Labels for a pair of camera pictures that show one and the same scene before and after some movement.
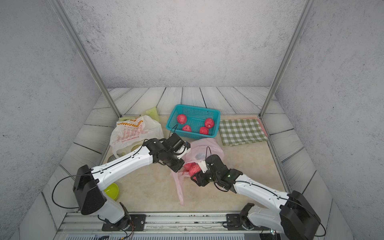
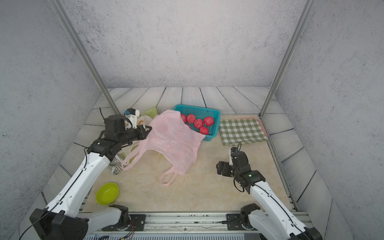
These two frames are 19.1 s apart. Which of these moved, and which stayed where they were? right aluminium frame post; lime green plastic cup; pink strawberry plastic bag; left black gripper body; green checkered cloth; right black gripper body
Moved: right black gripper body; left black gripper body; pink strawberry plastic bag
Stayed: lime green plastic cup; green checkered cloth; right aluminium frame post
